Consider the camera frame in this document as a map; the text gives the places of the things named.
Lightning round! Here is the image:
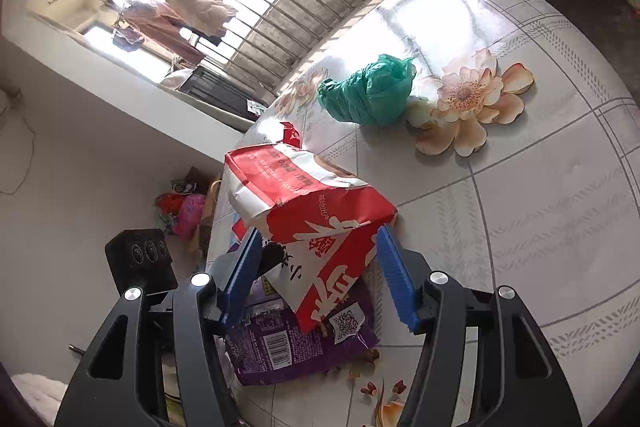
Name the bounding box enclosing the brown paper bag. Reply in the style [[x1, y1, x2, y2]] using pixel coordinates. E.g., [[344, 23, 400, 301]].
[[192, 179, 223, 258]]

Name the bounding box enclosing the red white snack bag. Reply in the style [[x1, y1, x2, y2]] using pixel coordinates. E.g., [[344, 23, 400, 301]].
[[222, 122, 398, 333]]

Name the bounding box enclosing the orange pink hanging garment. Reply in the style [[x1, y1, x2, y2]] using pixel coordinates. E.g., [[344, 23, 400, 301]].
[[120, 1, 206, 64]]

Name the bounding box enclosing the green plastic bag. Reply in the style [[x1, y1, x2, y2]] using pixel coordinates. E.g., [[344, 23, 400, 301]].
[[316, 53, 417, 128]]

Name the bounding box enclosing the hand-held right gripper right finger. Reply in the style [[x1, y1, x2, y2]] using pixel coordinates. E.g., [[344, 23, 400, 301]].
[[376, 224, 583, 427]]

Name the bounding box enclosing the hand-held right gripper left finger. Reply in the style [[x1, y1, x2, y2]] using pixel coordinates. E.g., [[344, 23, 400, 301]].
[[54, 227, 264, 427]]

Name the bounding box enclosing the black speaker box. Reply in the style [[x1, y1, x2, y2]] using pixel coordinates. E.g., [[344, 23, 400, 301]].
[[104, 228, 178, 295]]

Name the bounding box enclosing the purple snack bag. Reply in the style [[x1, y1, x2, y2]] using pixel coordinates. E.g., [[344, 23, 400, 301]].
[[225, 277, 381, 388]]

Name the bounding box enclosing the dark chair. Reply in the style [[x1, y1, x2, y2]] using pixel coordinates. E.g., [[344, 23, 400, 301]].
[[177, 66, 273, 120]]

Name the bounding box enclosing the pink plastic bag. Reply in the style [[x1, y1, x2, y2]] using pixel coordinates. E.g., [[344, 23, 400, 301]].
[[172, 193, 207, 239]]

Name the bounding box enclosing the dark hanging garment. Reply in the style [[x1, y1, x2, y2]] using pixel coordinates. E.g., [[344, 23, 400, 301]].
[[112, 27, 146, 54]]

